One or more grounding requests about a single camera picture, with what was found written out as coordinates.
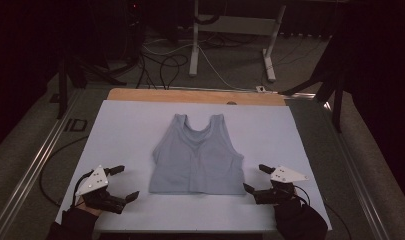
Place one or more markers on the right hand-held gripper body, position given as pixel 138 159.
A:
pixel 283 175

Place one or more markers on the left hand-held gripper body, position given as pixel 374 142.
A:
pixel 94 180

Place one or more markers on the light blue tank top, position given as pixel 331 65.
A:
pixel 196 160

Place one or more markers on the person's left hand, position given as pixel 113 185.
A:
pixel 88 209

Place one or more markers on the person's right hand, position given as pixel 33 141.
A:
pixel 285 207

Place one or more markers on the white power socket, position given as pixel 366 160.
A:
pixel 260 89

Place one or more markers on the black tripod stand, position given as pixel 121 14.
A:
pixel 333 83
pixel 65 76

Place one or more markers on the dark computer tower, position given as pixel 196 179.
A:
pixel 133 30

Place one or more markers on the aluminium floor rail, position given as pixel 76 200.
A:
pixel 356 180
pixel 30 176

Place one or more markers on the white metal stand frame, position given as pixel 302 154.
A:
pixel 236 25

